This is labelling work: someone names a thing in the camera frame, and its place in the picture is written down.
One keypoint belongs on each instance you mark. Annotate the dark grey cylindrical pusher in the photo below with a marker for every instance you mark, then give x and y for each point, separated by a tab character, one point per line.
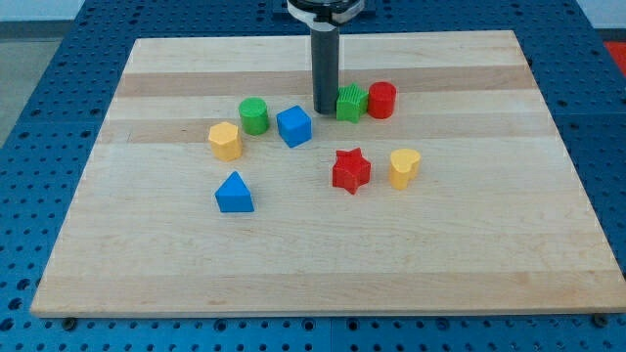
325	63

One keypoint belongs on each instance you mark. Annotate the blue cube block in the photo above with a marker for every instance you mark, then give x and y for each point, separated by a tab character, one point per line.
295	126

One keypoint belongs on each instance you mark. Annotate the green star block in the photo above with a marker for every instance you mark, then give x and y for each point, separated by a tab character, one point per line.
351	103

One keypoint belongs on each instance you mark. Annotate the red cylinder block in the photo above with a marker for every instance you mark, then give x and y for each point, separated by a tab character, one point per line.
381	100

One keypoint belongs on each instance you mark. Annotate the green cylinder block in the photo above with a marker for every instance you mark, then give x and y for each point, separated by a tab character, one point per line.
254	116

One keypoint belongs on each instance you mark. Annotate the red star block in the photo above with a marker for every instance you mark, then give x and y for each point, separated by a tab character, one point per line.
351	170

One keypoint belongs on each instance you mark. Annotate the yellow hexagon block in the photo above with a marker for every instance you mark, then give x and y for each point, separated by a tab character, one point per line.
225	141

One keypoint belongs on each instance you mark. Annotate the yellow heart block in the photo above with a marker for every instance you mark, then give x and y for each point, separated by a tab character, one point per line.
404	165

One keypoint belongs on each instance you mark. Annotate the blue triangle block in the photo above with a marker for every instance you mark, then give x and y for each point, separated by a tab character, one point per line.
233	195

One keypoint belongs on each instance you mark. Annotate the wooden board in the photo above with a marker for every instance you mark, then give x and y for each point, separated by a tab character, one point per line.
496	221

